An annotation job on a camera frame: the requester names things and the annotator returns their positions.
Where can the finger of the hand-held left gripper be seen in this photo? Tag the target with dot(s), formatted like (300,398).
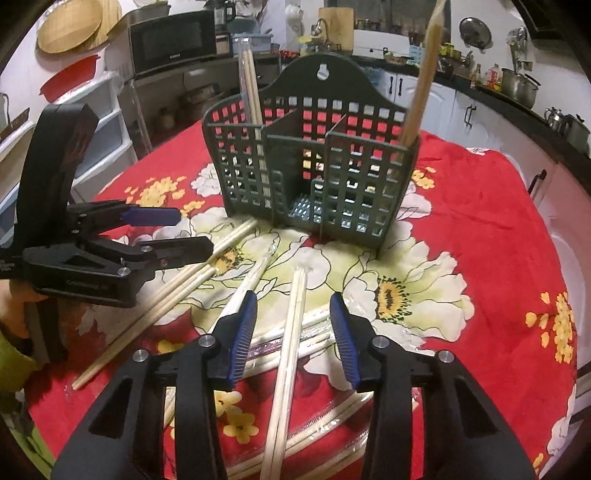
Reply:
(152,216)
(184,249)

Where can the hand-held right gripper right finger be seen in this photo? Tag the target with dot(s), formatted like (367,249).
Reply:
(346,341)

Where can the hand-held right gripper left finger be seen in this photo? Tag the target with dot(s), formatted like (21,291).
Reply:
(240,339)

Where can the wooden chopstick pair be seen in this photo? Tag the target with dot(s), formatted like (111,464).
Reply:
(235,235)
(138,334)
(323,422)
(425,78)
(304,346)
(249,83)
(288,350)
(256,277)

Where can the dark green utensil holder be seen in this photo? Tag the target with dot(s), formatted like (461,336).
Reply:
(286,157)

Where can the person's left forearm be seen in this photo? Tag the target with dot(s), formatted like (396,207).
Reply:
(14,364)

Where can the person's left hand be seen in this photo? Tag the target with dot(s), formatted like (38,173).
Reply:
(11,307)

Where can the white plastic drawer unit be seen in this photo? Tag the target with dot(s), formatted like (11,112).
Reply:
(106,129)

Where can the red plastic tray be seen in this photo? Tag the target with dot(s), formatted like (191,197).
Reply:
(69,76)

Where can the metal shelf rack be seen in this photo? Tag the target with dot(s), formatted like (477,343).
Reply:
(184,92)

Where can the round bamboo tray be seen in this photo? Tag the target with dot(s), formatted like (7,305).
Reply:
(69,23)

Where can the black microwave oven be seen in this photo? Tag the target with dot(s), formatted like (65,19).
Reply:
(171,41)

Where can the red floral tablecloth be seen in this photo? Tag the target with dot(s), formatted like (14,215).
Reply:
(485,230)

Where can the blue plastic basket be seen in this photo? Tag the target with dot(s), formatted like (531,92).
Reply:
(251,44)

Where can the white lower kitchen cabinets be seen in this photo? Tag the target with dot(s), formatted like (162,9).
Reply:
(485,124)

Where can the wooden cutting board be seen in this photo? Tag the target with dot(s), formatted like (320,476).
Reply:
(337,27)

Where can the blue knife block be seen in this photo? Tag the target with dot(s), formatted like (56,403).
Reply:
(416,50)

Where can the steel kettle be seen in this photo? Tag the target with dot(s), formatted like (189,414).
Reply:
(556,120)

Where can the large steel stockpot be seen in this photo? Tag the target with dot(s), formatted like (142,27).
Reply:
(519,87)

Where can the small steel pot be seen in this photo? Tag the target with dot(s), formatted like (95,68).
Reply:
(579,131)

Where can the hanging steel pot lid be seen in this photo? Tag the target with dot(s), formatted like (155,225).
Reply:
(474,32)

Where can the black range hood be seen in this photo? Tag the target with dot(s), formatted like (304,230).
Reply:
(554,18)

